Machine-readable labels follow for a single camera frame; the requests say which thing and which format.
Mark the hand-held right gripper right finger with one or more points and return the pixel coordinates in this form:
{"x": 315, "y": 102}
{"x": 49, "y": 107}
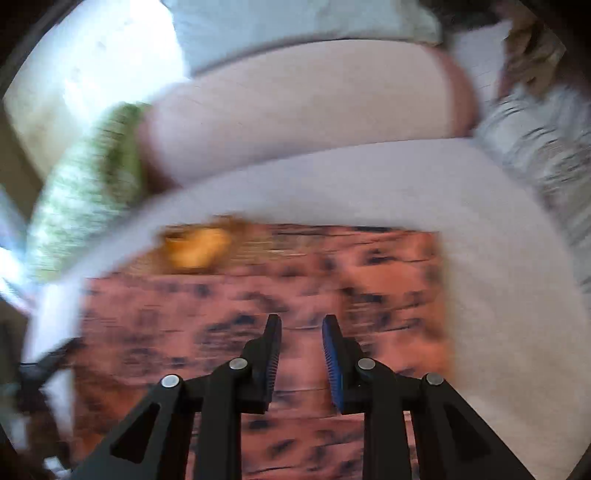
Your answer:
{"x": 331, "y": 355}

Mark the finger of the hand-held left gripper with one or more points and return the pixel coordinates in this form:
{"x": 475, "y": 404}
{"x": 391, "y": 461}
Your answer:
{"x": 44, "y": 378}

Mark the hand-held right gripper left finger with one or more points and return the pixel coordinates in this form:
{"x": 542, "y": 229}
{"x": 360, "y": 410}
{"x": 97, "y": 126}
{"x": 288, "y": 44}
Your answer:
{"x": 273, "y": 350}

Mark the orange leopard print garment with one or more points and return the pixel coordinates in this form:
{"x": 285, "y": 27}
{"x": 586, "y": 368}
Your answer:
{"x": 323, "y": 277}

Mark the dark framed window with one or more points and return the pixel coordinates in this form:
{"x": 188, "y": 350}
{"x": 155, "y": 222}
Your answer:
{"x": 10, "y": 258}

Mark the white quilted bed sheet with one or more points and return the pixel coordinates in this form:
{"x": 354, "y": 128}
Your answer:
{"x": 489, "y": 286}

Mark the green and white patterned pillow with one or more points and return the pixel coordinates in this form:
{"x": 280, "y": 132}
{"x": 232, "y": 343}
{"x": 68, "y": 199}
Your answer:
{"x": 87, "y": 194}

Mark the grey and white patterned cloth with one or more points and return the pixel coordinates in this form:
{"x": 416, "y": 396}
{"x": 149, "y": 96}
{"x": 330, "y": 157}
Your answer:
{"x": 540, "y": 147}

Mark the small white pillow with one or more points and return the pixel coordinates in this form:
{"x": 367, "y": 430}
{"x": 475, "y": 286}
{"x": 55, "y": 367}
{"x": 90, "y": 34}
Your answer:
{"x": 480, "y": 60}

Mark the brown patterned cloth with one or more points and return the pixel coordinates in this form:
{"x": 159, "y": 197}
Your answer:
{"x": 535, "y": 46}

